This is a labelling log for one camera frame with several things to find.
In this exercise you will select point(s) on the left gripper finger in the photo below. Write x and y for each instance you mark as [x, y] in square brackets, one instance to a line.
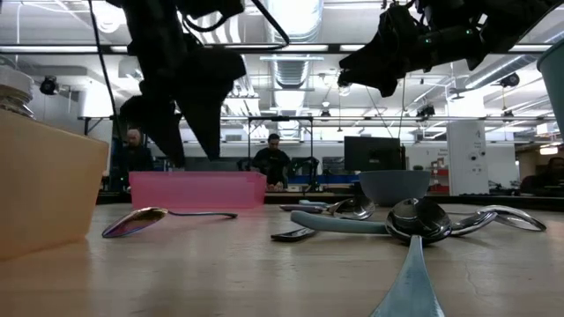
[158, 123]
[211, 97]

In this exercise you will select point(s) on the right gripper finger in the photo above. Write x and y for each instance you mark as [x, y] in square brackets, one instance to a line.
[361, 80]
[379, 57]

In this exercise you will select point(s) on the iridescent rainbow spoon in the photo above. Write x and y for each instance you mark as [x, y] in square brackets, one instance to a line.
[132, 221]

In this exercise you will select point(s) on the all-black spoon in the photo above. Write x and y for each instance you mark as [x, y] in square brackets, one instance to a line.
[359, 209]

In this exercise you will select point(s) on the white-lid seasoning jar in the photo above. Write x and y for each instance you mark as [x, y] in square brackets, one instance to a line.
[15, 88]

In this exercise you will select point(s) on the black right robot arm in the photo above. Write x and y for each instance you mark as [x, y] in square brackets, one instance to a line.
[520, 13]

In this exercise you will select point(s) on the person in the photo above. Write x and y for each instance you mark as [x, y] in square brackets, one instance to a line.
[271, 163]
[546, 176]
[134, 154]

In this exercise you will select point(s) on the black overhead crossbar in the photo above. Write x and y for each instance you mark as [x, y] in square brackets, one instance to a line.
[317, 48]

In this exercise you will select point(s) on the black monitor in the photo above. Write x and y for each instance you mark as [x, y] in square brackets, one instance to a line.
[374, 154]

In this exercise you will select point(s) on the pink plastic bin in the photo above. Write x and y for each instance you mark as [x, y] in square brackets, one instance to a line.
[198, 189]

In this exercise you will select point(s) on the blue bowl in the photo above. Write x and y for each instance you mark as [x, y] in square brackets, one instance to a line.
[394, 187]

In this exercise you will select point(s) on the white pillar cabinet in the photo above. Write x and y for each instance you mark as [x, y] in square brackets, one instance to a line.
[467, 158]

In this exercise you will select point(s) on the plain silver spoon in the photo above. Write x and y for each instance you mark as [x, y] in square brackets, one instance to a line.
[520, 218]

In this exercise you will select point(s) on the black hanging ceiling camera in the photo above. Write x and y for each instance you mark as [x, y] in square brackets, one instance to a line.
[48, 86]
[425, 111]
[510, 79]

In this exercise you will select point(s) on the black background rig frame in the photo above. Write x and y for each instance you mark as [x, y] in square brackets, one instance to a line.
[282, 118]

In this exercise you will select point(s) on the silver ventilation duct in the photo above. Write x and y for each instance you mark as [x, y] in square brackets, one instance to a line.
[304, 26]

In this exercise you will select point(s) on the black aluminium table frame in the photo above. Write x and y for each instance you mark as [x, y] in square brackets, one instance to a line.
[484, 201]

